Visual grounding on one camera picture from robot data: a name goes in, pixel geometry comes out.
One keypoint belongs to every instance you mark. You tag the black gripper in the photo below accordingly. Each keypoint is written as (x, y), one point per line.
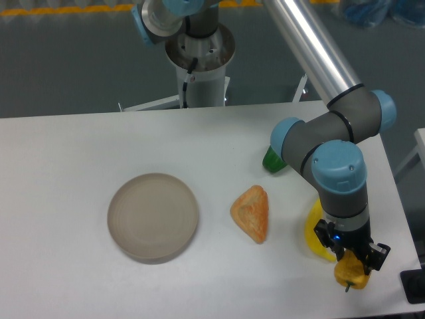
(371, 255)

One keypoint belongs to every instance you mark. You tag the yellow toy pepper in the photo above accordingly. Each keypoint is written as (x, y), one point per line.
(349, 272)

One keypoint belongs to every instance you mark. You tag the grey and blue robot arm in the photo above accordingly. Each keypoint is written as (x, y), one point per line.
(324, 151)

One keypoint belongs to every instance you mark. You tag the green toy pepper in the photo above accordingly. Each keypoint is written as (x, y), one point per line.
(272, 162)

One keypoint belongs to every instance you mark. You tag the beige round plate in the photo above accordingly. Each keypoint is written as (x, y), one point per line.
(153, 217)

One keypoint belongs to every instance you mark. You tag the yellow toy banana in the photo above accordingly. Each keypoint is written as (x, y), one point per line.
(313, 217)

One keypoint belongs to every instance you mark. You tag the black device at table edge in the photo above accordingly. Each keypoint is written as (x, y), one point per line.
(413, 285)

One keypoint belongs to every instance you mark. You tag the orange toy croissant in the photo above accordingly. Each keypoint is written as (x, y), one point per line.
(250, 213)

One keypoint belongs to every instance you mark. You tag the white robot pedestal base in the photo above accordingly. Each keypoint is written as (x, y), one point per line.
(216, 68)

